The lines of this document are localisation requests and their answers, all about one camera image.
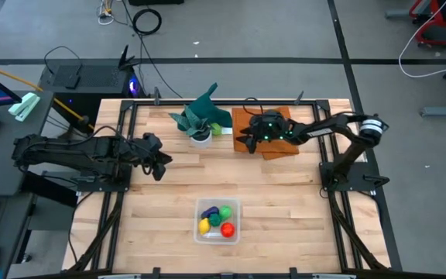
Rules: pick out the clear plastic tupperware container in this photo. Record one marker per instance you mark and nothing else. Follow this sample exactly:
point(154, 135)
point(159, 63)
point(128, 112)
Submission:
point(235, 217)

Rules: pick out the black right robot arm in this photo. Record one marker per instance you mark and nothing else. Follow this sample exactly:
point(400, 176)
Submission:
point(323, 129)

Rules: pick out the mint green stapler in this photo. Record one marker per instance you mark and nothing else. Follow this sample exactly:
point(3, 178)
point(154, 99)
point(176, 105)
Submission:
point(25, 106)

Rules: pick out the white paper card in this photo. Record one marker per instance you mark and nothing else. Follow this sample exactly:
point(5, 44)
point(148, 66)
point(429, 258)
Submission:
point(227, 131)

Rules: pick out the dark green cloth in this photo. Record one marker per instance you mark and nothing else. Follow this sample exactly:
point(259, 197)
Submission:
point(207, 106)

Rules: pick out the artificial green leafy plant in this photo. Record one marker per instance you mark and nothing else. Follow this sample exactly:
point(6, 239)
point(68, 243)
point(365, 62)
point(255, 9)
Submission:
point(194, 122)

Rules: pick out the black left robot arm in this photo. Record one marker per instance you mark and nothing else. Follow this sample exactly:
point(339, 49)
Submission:
point(72, 153)

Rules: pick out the orange cloth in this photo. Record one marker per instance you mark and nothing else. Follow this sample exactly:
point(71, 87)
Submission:
point(242, 116)

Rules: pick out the black aluminium table frame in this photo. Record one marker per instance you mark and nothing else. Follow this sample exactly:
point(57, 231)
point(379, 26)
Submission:
point(169, 103)

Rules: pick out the red toy tomato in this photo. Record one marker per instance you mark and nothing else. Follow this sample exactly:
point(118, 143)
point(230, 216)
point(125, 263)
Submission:
point(227, 229)

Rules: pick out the white plant pot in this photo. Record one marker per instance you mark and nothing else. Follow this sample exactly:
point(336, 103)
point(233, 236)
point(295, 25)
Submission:
point(201, 142)

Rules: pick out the black wifi antenna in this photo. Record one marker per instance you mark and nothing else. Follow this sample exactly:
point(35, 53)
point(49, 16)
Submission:
point(124, 58)

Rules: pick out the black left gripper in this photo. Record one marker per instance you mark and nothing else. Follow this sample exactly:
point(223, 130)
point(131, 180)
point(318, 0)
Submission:
point(147, 151)

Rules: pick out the black computer tower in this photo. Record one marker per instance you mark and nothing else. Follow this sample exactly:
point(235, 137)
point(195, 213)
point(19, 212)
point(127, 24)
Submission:
point(91, 97)

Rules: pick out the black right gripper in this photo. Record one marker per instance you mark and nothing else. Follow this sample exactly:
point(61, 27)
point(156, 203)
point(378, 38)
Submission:
point(261, 126)

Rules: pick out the light green toy cabbage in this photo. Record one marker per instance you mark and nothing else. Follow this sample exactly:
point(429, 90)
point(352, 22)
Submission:
point(217, 129)
point(225, 212)

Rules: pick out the small black box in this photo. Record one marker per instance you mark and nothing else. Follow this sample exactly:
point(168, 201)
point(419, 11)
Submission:
point(73, 82)

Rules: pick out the yellow toy lemon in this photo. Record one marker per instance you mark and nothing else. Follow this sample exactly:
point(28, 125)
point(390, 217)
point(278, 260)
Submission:
point(204, 226)

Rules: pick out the purple toy eggplant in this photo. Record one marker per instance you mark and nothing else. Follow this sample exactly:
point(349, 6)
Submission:
point(209, 212)

